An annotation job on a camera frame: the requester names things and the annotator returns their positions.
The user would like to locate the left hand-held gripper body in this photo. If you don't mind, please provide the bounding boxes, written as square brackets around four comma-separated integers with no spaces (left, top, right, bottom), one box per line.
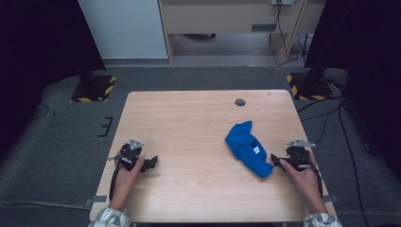
[118,137,147,173]

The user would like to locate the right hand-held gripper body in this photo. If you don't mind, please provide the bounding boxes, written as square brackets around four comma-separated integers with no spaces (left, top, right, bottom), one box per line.
[283,139,317,173]

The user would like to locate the blue towel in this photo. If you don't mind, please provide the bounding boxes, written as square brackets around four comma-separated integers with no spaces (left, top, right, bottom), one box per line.
[224,120,274,180]

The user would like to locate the person's right hand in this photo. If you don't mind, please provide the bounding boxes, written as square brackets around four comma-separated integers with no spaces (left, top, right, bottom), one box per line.
[278,150,323,203]

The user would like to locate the person's left hand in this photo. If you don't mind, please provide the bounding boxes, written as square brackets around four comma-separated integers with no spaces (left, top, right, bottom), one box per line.
[110,155,147,198]

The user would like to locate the black stand base yellow stripes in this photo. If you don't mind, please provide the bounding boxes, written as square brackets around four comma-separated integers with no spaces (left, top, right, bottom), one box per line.
[286,72,335,102]
[70,74,117,103]

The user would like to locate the white cabinet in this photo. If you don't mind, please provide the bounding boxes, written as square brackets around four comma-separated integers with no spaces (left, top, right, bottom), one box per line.
[78,0,168,60]

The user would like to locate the black curtain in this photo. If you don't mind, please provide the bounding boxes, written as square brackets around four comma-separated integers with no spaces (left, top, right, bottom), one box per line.
[0,0,107,165]
[304,0,401,174]

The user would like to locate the light wooden desk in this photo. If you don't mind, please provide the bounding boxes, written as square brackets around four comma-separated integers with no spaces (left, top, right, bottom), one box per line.
[157,0,327,64]

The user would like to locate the right hand-held gripper black cable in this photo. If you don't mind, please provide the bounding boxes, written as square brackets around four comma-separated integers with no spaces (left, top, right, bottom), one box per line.
[301,152,324,199]

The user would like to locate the hand-held gripper black cable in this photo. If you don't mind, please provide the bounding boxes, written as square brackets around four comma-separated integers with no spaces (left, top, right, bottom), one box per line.
[301,152,324,199]
[108,155,125,202]

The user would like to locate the left hand-held gripper black cable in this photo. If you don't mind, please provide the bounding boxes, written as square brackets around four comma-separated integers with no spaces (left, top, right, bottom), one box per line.
[108,155,125,202]

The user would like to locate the long black floor cable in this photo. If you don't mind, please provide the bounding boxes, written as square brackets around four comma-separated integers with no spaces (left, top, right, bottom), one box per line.
[338,102,367,227]

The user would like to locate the thin black floor cable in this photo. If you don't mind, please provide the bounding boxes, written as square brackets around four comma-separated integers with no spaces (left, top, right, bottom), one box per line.
[31,103,50,121]

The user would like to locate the black hanging cable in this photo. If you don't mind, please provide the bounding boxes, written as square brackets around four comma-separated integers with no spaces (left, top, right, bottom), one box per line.
[268,1,308,67]

